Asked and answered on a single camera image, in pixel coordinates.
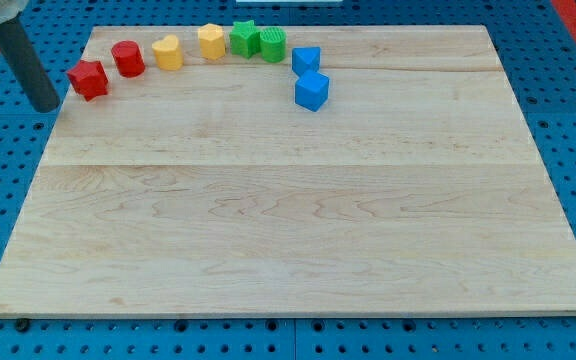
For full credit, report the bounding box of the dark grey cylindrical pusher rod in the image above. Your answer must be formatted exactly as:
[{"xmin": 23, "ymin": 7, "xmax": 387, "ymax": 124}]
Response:
[{"xmin": 0, "ymin": 15, "xmax": 61, "ymax": 113}]

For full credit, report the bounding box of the red star block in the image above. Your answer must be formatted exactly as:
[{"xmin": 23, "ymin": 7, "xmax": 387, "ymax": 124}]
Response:
[{"xmin": 66, "ymin": 60, "xmax": 108, "ymax": 101}]

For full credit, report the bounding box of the green star block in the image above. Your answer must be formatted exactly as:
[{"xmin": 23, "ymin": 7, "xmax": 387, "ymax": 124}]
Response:
[{"xmin": 229, "ymin": 20, "xmax": 260, "ymax": 59}]

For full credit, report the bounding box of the red cylinder block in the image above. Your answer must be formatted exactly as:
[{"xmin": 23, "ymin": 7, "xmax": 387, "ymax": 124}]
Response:
[{"xmin": 111, "ymin": 40, "xmax": 145, "ymax": 78}]

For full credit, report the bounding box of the yellow heart block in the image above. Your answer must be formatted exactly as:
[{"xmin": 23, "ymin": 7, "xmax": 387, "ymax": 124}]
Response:
[{"xmin": 151, "ymin": 34, "xmax": 183, "ymax": 71}]

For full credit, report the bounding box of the yellow hexagon block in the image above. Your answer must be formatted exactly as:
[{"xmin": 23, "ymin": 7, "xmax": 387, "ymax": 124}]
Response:
[{"xmin": 197, "ymin": 23, "xmax": 226, "ymax": 60}]

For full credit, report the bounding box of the green cylinder block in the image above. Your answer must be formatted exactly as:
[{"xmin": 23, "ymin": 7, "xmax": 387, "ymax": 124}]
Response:
[{"xmin": 260, "ymin": 26, "xmax": 286, "ymax": 63}]

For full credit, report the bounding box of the blue triangle block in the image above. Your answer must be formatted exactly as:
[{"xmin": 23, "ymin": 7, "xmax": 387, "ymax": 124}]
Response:
[{"xmin": 291, "ymin": 47, "xmax": 321, "ymax": 76}]

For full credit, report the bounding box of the blue cube block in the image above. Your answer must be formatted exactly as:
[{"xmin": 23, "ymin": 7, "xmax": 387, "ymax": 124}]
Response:
[{"xmin": 295, "ymin": 70, "xmax": 330, "ymax": 112}]

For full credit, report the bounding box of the light wooden board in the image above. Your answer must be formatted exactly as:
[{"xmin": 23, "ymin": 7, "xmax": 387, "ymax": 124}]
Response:
[{"xmin": 0, "ymin": 25, "xmax": 576, "ymax": 319}]

